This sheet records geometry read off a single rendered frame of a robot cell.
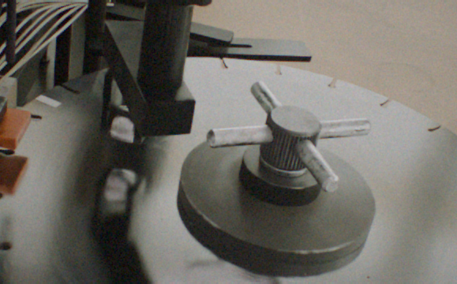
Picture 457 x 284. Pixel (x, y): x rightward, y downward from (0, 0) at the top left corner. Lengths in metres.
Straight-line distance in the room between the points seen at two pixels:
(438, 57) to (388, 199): 0.70
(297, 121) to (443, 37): 0.83
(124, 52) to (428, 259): 0.20
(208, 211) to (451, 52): 0.82
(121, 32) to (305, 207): 0.14
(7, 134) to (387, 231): 0.21
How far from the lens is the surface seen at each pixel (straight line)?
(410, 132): 0.56
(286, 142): 0.42
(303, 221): 0.43
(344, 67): 1.07
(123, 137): 0.45
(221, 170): 0.45
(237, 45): 0.69
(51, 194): 0.44
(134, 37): 0.43
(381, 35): 1.19
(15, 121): 0.46
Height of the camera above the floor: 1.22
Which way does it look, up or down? 33 degrees down
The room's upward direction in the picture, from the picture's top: 11 degrees clockwise
